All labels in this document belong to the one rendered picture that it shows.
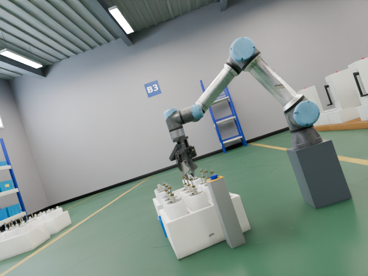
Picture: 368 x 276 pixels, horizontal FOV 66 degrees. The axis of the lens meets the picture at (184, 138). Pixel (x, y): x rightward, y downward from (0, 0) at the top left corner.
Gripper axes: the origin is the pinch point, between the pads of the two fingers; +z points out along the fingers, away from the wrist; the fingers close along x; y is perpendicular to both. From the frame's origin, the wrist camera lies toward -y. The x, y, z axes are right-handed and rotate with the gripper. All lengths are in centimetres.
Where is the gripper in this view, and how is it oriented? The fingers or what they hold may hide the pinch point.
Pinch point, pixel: (189, 175)
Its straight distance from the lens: 147.8
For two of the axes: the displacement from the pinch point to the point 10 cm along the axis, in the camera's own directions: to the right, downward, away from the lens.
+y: 6.0, -2.3, -7.7
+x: 7.3, -2.3, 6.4
